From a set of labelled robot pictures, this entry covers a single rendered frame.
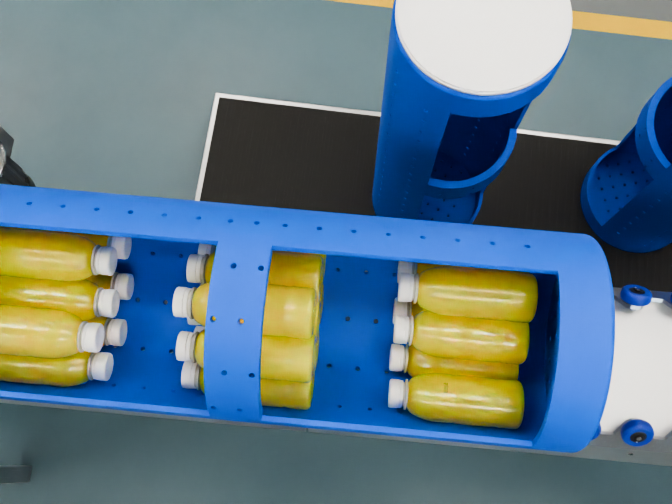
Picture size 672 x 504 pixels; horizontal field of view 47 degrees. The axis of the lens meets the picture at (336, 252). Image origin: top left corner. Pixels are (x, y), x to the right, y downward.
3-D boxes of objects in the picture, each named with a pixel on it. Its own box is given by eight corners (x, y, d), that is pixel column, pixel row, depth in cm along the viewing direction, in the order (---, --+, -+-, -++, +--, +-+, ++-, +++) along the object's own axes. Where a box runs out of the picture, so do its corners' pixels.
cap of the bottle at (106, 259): (93, 255, 102) (107, 256, 102) (103, 240, 106) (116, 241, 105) (96, 280, 104) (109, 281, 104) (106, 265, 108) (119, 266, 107)
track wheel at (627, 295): (654, 308, 115) (657, 296, 114) (623, 306, 115) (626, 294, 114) (645, 295, 119) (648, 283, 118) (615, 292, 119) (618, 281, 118)
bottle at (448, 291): (531, 268, 105) (412, 258, 106) (541, 281, 99) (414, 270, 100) (525, 314, 107) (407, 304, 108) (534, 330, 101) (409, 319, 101)
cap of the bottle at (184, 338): (195, 354, 105) (182, 353, 105) (196, 327, 103) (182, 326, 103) (188, 366, 101) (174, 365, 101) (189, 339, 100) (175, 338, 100)
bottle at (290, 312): (310, 349, 97) (182, 338, 98) (315, 323, 103) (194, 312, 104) (313, 303, 94) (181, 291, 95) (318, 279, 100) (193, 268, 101)
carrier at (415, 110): (351, 213, 206) (444, 269, 202) (358, 42, 121) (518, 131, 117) (406, 129, 212) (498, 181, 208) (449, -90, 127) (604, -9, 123)
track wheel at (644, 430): (659, 430, 109) (656, 419, 111) (627, 427, 109) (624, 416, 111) (650, 450, 112) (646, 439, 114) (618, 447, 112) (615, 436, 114)
